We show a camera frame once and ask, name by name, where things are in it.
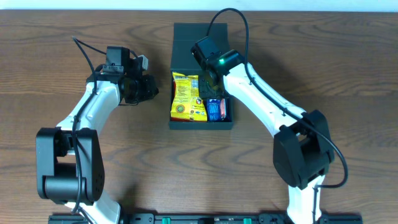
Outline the blue cookie packet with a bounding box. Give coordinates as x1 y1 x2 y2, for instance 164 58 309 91
206 99 221 122

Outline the yellow snack bag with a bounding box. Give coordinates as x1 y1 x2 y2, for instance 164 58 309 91
170 72 207 122

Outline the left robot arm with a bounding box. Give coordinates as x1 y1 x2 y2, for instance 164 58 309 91
35 55 159 223

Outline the green gum pack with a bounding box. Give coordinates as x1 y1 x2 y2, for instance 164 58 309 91
220 98 227 120

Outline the dark green gift box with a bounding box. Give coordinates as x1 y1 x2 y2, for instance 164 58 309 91
169 23 234 130

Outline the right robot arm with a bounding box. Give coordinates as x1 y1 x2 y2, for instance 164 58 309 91
192 49 335 223

